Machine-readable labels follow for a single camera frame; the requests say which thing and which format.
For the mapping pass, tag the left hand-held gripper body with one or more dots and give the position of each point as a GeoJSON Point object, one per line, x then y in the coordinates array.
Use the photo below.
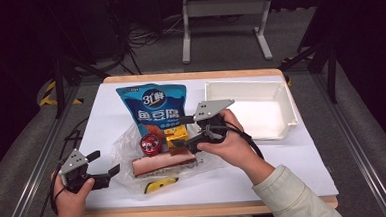
{"type": "Point", "coordinates": [73, 163]}

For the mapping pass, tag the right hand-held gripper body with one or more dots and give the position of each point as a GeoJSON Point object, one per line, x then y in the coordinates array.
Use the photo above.
{"type": "Point", "coordinates": [211, 109]}

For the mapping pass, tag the yellow drink carton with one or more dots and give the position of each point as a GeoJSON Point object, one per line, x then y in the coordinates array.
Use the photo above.
{"type": "Point", "coordinates": [176, 134]}

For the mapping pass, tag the clear plastic bag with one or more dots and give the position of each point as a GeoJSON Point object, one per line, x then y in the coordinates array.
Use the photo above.
{"type": "Point", "coordinates": [126, 148]}

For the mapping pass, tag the long brown box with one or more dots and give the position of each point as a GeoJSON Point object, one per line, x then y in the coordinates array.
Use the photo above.
{"type": "Point", "coordinates": [160, 163]}

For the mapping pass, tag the blue snack pouch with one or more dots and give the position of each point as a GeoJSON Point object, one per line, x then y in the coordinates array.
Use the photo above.
{"type": "Point", "coordinates": [157, 103]}

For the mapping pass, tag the white plastic tray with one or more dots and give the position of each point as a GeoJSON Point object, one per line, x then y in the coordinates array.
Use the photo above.
{"type": "Point", "coordinates": [261, 118]}

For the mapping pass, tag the person's left hand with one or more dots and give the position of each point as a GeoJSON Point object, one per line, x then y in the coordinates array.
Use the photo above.
{"type": "Point", "coordinates": [70, 201]}

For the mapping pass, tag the person's right hand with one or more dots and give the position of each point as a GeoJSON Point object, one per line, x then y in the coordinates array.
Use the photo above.
{"type": "Point", "coordinates": [231, 150]}

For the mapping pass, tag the red can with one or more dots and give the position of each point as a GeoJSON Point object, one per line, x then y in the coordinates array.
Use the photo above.
{"type": "Point", "coordinates": [150, 144]}

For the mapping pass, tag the white board table cover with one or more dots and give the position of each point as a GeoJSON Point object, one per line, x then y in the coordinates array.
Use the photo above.
{"type": "Point", "coordinates": [104, 106]}

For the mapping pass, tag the black stand legs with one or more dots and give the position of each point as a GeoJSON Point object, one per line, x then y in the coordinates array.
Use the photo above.
{"type": "Point", "coordinates": [332, 77]}
{"type": "Point", "coordinates": [58, 88]}

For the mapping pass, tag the grey metal stand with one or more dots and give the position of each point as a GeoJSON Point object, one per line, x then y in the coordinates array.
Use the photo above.
{"type": "Point", "coordinates": [225, 7]}

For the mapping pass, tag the aluminium floor rail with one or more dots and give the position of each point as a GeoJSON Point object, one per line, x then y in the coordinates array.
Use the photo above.
{"type": "Point", "coordinates": [33, 183]}
{"type": "Point", "coordinates": [356, 146]}

